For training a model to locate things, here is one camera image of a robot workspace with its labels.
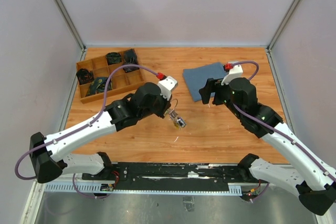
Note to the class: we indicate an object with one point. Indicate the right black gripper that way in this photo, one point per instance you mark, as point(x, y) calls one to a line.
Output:
point(211, 86)

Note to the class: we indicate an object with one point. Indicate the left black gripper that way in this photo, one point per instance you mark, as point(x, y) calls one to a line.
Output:
point(166, 105)

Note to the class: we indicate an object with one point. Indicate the large keyring with tagged keys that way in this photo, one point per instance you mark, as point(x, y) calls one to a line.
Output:
point(177, 120)

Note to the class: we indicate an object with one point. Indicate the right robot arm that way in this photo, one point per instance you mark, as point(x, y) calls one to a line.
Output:
point(312, 182)

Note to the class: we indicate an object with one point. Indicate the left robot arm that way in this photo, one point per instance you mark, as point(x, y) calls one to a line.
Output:
point(51, 155)

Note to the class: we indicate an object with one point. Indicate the folded blue towel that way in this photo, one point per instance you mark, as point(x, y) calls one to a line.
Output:
point(196, 78)

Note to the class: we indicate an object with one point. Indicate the rolled brown-black tie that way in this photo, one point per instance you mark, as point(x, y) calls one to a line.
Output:
point(129, 67)

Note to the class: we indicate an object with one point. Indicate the rolled black tie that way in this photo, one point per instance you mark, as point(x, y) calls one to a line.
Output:
point(130, 56)

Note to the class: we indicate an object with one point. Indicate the blue green patterned tie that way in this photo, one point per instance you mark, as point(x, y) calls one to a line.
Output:
point(98, 85)

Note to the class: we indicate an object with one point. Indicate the rolled dark tie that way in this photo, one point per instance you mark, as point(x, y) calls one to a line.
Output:
point(113, 58)

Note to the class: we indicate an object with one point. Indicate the rolled tie with red pattern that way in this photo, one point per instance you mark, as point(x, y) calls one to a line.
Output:
point(84, 76)

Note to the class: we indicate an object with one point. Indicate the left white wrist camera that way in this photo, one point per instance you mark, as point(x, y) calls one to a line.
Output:
point(167, 86)

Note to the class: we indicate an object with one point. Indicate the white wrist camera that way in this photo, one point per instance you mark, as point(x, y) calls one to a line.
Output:
point(233, 70)
point(167, 86)

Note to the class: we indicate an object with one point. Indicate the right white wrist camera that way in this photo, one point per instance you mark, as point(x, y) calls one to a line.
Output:
point(233, 70)

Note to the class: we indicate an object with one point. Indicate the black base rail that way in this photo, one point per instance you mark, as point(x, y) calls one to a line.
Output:
point(172, 177)

